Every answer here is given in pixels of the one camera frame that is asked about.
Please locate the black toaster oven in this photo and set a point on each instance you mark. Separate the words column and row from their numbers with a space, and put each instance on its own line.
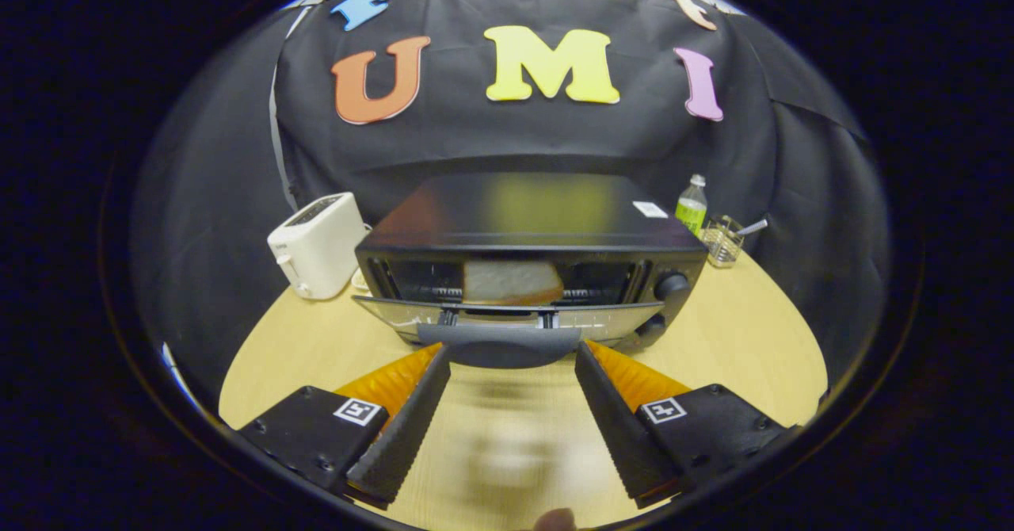
column 531, row 214

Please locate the metal utensil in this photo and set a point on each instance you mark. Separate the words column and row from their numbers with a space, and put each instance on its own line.
column 752, row 227

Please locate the sandwich with lettuce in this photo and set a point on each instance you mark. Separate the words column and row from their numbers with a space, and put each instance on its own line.
column 511, row 284

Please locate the green drink bottle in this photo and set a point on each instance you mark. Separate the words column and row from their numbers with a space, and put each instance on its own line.
column 691, row 210

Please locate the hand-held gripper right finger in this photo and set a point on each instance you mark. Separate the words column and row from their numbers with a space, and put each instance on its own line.
column 618, row 428

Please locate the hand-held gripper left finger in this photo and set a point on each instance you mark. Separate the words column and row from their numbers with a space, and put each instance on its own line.
column 400, row 432

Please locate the white bread toaster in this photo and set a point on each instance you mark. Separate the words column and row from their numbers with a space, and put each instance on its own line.
column 321, row 246

